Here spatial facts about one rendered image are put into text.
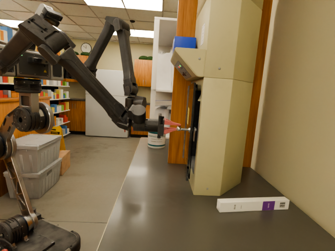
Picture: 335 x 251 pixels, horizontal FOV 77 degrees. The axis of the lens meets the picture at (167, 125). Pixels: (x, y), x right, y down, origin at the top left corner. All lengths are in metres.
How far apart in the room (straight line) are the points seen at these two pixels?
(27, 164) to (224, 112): 2.46
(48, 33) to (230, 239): 0.86
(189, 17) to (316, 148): 0.84
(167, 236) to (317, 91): 0.74
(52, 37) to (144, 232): 0.69
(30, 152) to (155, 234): 2.31
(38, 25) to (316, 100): 1.02
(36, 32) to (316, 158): 1.06
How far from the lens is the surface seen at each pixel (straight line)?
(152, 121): 0.90
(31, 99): 1.44
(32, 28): 0.86
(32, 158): 2.84
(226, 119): 0.84
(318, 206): 0.97
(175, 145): 1.21
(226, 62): 0.84
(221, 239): 0.71
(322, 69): 0.98
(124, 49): 1.31
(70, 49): 0.86
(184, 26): 1.22
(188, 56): 0.81
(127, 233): 0.69
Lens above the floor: 1.35
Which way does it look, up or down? 9 degrees down
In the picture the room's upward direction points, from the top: 4 degrees clockwise
